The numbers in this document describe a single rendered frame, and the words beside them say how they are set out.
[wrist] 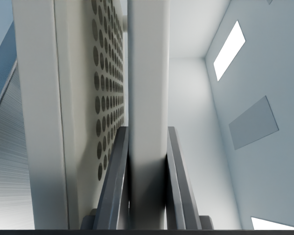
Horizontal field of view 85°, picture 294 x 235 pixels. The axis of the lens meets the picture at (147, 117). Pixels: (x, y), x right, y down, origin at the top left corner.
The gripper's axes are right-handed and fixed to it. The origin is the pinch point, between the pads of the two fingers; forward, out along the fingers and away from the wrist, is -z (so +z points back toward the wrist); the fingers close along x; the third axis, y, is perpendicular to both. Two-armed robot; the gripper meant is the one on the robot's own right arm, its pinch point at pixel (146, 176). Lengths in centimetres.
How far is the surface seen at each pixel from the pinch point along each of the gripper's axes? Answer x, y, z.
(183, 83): -101, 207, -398
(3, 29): 105, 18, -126
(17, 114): 17.8, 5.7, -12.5
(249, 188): -182, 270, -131
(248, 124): -180, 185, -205
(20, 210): 17.7, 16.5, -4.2
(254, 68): -182, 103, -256
